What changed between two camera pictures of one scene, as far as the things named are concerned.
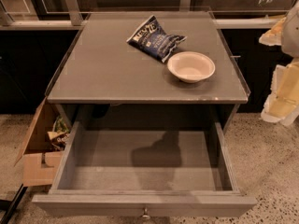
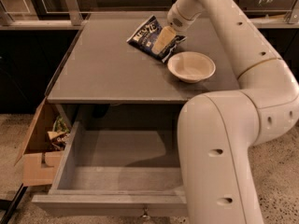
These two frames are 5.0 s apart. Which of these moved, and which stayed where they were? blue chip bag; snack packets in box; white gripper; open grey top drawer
Moved: white gripper
Stayed: blue chip bag; open grey top drawer; snack packets in box
